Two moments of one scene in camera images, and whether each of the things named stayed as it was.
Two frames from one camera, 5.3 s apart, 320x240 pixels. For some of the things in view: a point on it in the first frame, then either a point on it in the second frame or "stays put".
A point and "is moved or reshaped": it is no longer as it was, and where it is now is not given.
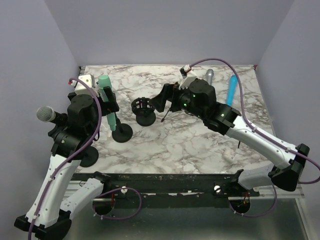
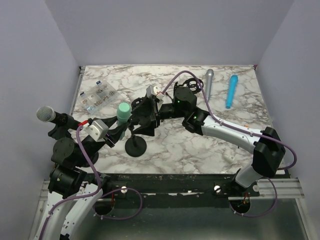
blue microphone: [231, 90] stays put
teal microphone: [105, 80] -> [123, 113]
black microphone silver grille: [47, 113] stays put
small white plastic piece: [228, 155] stays put
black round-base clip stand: [123, 132] is moved or reshaped
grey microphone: [210, 75] stays put
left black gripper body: [111, 106] -> [93, 149]
